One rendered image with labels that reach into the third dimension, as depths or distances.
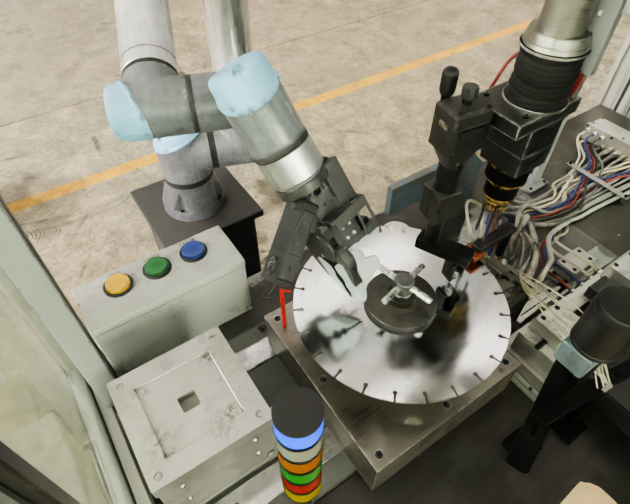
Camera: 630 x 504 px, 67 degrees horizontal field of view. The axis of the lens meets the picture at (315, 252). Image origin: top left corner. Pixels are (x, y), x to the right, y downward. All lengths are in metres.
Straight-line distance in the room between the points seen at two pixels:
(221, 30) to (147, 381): 0.63
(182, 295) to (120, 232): 1.49
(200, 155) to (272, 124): 0.54
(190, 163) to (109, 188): 1.52
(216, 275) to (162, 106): 0.34
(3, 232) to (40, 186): 2.17
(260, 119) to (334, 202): 0.15
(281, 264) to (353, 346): 0.18
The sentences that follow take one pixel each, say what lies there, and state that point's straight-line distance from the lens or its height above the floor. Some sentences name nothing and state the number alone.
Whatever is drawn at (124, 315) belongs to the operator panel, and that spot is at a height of 0.90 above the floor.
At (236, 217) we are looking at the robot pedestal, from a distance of 1.17.
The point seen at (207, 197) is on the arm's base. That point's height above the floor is 0.80.
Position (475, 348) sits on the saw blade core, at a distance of 0.73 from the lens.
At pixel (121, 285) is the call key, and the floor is 0.91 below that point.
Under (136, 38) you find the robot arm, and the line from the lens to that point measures 0.73.
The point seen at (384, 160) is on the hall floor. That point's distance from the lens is 2.59.
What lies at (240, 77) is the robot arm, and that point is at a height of 1.30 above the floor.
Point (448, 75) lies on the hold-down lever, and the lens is 0.62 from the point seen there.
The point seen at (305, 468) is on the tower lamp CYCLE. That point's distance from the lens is 0.49.
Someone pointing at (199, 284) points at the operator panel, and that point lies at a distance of 0.86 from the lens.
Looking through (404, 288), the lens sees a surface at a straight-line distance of 0.71.
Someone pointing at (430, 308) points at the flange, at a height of 0.96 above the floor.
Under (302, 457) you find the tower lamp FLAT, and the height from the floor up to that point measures 1.11.
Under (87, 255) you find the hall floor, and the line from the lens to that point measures 2.30.
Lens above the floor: 1.55
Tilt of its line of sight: 48 degrees down
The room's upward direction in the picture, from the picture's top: straight up
